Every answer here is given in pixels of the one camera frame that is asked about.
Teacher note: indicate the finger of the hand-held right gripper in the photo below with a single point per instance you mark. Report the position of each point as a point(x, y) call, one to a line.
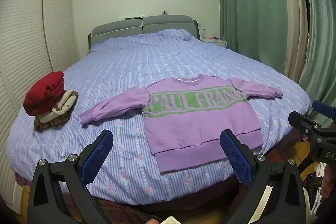
point(325, 111)
point(304, 124)

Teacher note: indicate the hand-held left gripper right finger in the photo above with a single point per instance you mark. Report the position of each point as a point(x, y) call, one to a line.
point(236, 161)

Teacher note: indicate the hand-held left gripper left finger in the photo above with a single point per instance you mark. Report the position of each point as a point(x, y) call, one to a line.
point(97, 158)

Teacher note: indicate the purple sweater with green print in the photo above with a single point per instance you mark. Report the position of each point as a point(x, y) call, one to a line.
point(204, 129)

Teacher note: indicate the person's right hand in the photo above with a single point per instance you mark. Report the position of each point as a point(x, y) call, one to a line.
point(329, 182)

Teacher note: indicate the folded brown patterned garment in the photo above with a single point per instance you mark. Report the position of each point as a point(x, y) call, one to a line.
point(52, 123)

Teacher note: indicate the dark patterned cloth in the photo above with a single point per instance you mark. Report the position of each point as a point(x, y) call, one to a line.
point(126, 213)

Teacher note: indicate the folded cream garment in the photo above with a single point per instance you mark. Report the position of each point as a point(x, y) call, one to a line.
point(64, 103)

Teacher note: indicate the folded red garment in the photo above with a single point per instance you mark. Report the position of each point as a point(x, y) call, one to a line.
point(43, 94)

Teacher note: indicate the beige curtain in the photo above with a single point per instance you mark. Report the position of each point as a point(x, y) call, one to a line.
point(294, 29)

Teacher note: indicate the bed with blue striped sheet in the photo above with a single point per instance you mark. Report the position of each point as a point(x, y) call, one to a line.
point(157, 61)

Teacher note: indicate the white nightstand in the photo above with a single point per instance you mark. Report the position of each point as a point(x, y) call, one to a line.
point(214, 43)

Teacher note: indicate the small red object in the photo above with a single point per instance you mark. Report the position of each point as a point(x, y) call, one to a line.
point(214, 38)

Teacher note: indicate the clear plastic bottle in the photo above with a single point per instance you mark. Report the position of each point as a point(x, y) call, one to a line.
point(204, 34)

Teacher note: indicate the flat books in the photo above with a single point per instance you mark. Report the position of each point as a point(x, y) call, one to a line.
point(136, 17)

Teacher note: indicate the white louvered wardrobe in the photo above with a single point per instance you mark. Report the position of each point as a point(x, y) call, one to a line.
point(23, 29)

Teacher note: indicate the grey padded headboard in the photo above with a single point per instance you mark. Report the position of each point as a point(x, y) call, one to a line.
point(162, 23)

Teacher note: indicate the small purple toy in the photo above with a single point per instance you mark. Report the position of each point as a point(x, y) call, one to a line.
point(165, 13)

